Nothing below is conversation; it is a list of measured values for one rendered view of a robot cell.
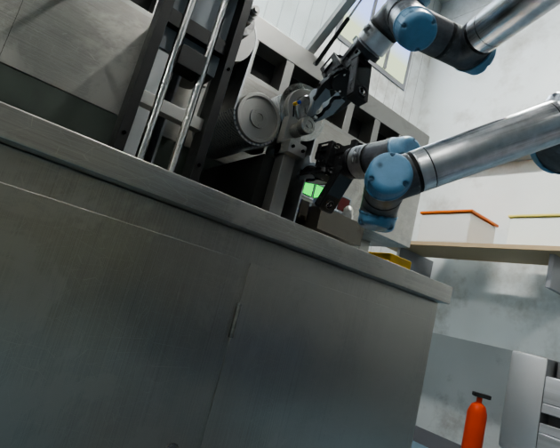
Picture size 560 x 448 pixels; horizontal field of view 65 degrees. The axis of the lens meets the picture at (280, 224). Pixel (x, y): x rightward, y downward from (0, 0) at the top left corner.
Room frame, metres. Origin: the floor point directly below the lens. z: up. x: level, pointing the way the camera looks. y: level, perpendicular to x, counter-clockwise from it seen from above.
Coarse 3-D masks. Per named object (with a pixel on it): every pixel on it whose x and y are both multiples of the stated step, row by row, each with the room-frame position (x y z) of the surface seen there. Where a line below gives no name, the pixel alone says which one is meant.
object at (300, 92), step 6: (300, 90) 1.02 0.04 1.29; (306, 90) 1.03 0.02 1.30; (294, 96) 1.02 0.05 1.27; (300, 96) 1.03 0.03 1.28; (288, 102) 1.01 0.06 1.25; (288, 108) 1.01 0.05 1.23; (288, 114) 1.02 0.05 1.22; (318, 126) 1.07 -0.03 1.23; (312, 132) 1.06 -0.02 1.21; (276, 138) 1.12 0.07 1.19; (270, 144) 1.19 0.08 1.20
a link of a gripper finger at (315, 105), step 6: (312, 90) 1.01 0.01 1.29; (324, 90) 0.95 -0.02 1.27; (312, 96) 1.00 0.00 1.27; (324, 96) 0.97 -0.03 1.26; (330, 96) 0.97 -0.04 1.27; (312, 102) 0.98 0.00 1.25; (318, 102) 0.98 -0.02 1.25; (312, 108) 0.99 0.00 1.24; (318, 108) 0.99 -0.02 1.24; (312, 114) 1.01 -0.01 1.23
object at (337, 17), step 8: (352, 0) 1.30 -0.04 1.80; (360, 0) 1.30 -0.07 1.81; (344, 8) 1.32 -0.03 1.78; (336, 16) 1.34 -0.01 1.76; (328, 24) 1.36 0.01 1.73; (336, 24) 1.36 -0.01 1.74; (344, 24) 1.35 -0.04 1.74; (320, 32) 1.39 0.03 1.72; (328, 32) 1.38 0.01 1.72; (336, 32) 1.37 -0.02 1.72; (320, 40) 1.40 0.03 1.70; (312, 48) 1.43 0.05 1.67; (328, 48) 1.40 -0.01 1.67; (320, 56) 1.42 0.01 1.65
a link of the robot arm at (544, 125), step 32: (480, 128) 0.68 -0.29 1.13; (512, 128) 0.66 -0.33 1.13; (544, 128) 0.65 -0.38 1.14; (384, 160) 0.68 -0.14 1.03; (416, 160) 0.69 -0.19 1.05; (448, 160) 0.68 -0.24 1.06; (480, 160) 0.68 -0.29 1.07; (512, 160) 0.70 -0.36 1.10; (384, 192) 0.68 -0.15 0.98; (416, 192) 0.71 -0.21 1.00
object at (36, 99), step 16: (0, 64) 0.97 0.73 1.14; (0, 80) 0.98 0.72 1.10; (16, 80) 0.99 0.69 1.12; (32, 80) 1.01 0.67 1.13; (0, 96) 0.98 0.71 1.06; (16, 96) 1.00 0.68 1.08; (32, 96) 1.02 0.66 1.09; (48, 96) 1.03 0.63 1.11; (64, 96) 1.05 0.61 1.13; (32, 112) 1.02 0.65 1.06; (48, 112) 1.04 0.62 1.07; (64, 112) 1.06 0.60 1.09; (80, 112) 1.08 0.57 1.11; (96, 112) 1.10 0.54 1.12; (80, 128) 1.08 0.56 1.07; (96, 128) 1.10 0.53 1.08; (112, 128) 1.12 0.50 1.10; (160, 144) 1.20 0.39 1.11; (160, 160) 1.21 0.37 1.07; (208, 160) 1.28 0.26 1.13
